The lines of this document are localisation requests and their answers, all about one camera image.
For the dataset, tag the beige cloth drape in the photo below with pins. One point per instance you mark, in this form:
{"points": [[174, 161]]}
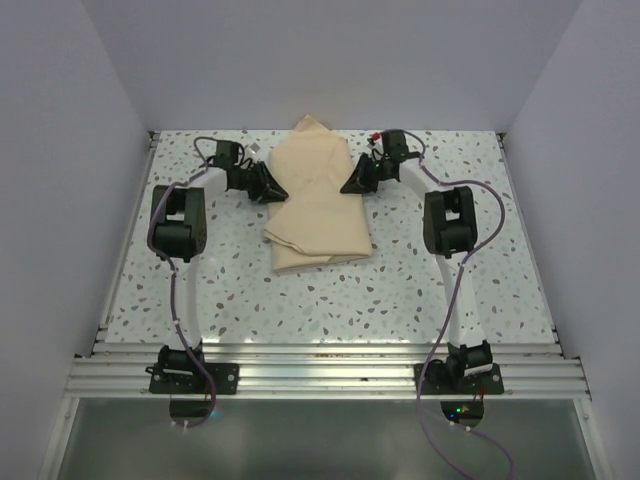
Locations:
{"points": [[317, 225]]}

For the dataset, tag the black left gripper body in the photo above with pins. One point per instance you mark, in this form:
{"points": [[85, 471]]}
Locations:
{"points": [[251, 180]]}

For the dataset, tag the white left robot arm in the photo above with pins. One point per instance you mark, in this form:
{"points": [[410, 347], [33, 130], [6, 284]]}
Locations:
{"points": [[177, 234]]}

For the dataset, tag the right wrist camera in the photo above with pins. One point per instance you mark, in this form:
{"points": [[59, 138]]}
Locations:
{"points": [[374, 139]]}

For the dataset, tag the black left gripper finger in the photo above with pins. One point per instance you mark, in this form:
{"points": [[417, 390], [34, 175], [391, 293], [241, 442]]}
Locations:
{"points": [[266, 181], [265, 197]]}

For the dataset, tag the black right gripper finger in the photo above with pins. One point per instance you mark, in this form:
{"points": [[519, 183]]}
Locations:
{"points": [[361, 172], [367, 187]]}

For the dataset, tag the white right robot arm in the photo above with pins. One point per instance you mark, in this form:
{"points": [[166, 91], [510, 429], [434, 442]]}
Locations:
{"points": [[450, 235]]}

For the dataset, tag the aluminium rail frame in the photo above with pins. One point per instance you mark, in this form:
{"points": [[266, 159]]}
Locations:
{"points": [[333, 371]]}

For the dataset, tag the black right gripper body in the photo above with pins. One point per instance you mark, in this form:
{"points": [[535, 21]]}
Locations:
{"points": [[376, 170]]}

